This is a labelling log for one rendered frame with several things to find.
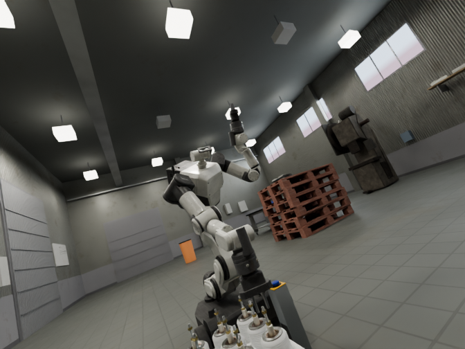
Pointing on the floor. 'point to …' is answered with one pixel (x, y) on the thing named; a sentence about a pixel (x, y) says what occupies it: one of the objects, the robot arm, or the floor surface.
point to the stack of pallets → (304, 203)
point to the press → (361, 149)
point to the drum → (187, 251)
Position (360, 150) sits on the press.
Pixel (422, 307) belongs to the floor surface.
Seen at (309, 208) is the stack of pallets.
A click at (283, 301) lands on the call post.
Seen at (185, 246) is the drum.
